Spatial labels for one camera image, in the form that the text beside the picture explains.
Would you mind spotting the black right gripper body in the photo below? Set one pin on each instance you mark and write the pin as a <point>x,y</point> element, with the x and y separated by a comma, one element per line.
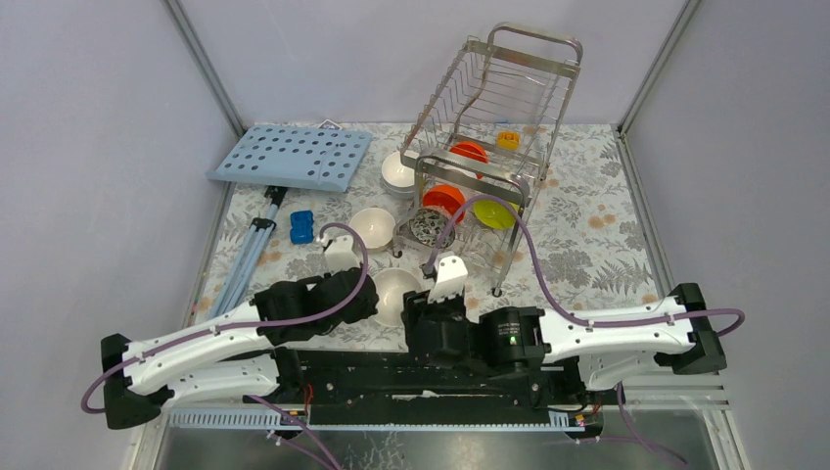
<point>416,306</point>

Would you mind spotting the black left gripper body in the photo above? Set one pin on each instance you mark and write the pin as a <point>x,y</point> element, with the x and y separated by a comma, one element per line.
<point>365,311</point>

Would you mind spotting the beige bowl with flower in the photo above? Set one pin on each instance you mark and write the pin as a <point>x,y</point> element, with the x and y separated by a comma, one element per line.
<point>375,228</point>

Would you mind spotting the lime green bowl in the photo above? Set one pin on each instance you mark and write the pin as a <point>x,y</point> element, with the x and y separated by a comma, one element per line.
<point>493,215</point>

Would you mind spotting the white bowl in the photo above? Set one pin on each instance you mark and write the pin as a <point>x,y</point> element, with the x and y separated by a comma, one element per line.
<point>398,192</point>
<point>396,172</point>

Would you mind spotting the stainless steel dish rack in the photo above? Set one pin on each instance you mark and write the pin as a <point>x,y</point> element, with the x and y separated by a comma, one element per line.
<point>520,79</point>

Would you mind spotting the white bowl front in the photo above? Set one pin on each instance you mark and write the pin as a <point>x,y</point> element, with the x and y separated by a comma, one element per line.
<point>398,192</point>

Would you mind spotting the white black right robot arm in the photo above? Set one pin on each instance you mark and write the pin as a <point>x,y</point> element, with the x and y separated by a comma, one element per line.
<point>515,341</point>

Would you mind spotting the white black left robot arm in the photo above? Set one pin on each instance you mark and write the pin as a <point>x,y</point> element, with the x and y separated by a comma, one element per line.
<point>238,353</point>

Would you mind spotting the blue toy block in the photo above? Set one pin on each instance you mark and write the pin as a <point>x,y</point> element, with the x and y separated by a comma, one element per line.
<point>302,227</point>

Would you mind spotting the leopard pattern bowl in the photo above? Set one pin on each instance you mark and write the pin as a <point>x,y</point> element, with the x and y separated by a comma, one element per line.
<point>427,224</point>

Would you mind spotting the orange bowl lower front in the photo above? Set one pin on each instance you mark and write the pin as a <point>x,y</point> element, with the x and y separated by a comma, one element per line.
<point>445,197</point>

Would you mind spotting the orange bowl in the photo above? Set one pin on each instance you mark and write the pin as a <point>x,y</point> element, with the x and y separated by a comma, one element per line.
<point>445,197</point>
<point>470,150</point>

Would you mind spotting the blue perforated tray stand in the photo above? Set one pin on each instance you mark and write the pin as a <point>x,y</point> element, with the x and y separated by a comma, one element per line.
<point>282,157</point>

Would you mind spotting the floral table mat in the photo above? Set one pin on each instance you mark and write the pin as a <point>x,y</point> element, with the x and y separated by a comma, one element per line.
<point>589,242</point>

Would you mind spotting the orange bowl lower rear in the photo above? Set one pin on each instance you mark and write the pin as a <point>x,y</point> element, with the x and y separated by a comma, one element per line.
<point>470,150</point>

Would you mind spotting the small yellow cup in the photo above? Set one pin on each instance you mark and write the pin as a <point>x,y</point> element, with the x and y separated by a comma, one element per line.
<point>508,140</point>

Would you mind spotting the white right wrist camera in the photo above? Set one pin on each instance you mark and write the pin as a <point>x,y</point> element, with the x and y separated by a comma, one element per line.
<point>449,273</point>

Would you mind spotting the white slotted cable duct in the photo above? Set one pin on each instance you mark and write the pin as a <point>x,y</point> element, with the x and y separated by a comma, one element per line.
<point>265,419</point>

